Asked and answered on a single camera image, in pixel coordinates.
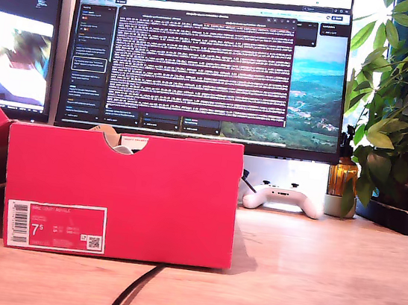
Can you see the red Nike shoebox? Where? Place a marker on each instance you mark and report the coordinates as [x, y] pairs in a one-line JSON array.
[[127, 195]]

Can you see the white game controller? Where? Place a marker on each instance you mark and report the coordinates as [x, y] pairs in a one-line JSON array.
[[277, 198]]

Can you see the large black computer monitor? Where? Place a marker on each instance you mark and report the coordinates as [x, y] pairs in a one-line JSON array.
[[200, 65]]

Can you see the pale green small pot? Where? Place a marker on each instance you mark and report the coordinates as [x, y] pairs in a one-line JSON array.
[[332, 207]]

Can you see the amber glass pump bottle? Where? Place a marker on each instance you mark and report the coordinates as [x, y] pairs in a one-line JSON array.
[[341, 178]]

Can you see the green leafy houseplant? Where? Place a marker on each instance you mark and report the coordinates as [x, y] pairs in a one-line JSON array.
[[401, 111]]

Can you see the dark plant tray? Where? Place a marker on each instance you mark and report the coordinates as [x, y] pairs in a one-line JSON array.
[[398, 219]]

